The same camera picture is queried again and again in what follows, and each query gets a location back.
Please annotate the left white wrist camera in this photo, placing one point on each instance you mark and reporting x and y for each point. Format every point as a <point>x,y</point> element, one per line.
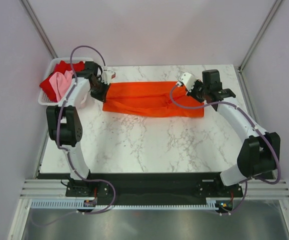
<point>107,76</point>

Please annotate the aluminium frame rail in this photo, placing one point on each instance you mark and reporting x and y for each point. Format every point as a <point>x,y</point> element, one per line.
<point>53,189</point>

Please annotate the pink t shirt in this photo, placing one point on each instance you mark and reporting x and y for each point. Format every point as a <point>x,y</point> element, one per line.
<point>60,83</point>

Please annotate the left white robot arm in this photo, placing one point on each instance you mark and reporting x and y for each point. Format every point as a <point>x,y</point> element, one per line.
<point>65,127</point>

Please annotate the orange t shirt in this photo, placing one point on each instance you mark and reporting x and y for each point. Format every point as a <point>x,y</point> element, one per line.
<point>147,99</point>

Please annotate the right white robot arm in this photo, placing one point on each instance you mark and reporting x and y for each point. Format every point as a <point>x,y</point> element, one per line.
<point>259,154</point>

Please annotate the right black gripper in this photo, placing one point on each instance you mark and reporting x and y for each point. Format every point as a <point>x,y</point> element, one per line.
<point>191,92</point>

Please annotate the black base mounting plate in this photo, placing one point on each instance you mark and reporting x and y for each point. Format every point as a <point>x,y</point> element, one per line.
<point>161,188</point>

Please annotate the red t shirt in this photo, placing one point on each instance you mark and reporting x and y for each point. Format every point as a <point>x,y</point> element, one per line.
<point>46,86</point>

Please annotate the white slotted cable duct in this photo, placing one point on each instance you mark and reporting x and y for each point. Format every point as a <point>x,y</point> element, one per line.
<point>80,204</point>

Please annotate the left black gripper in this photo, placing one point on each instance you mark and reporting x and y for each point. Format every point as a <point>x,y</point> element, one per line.
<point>102,97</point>

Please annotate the white plastic laundry basket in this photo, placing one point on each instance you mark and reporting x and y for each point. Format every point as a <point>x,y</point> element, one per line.
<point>42,98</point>

